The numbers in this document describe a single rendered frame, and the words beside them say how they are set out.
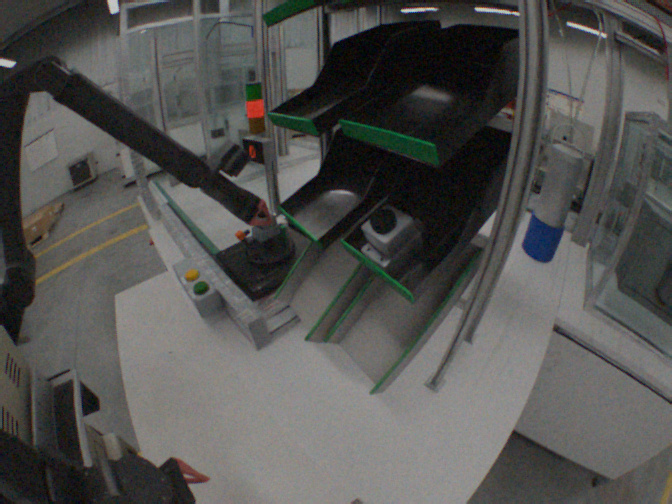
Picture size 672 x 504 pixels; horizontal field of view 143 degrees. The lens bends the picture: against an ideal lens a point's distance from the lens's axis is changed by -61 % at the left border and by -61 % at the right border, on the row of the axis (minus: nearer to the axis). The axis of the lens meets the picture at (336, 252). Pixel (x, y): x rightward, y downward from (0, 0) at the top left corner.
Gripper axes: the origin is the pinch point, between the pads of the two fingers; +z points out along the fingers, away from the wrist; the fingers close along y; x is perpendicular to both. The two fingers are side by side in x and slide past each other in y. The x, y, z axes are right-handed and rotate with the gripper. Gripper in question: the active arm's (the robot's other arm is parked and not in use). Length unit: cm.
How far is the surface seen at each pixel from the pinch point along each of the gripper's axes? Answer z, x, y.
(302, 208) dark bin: -12.8, -4.5, -22.9
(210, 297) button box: -3.6, 24.0, -2.1
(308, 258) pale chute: -2.7, 2.2, -21.6
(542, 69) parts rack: -19, -42, -52
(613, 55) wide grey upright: 13, -128, -79
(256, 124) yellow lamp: -9.4, -21.5, 16.9
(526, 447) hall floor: 114, 30, -117
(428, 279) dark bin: -16, -3, -48
